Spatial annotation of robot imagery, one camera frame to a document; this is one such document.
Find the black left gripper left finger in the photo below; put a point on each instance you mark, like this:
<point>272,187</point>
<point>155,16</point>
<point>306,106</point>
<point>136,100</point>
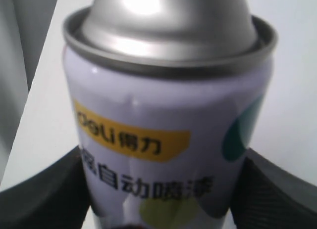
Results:
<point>55,198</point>

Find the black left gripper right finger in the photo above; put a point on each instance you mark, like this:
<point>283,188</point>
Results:
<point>268,197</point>

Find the white dotted spray paint can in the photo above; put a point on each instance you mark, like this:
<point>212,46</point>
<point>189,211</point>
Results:
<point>166,95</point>

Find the grey backdrop cloth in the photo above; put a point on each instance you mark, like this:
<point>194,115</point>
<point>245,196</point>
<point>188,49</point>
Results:
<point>23,29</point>

